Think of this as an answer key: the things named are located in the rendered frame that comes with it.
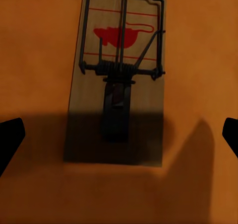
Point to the cabinet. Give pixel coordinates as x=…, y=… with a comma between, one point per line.
x=198, y=180

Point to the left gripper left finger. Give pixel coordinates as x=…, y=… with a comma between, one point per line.
x=12, y=134

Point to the mousetrap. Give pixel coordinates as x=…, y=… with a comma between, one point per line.
x=116, y=110

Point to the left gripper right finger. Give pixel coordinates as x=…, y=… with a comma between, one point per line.
x=230, y=133

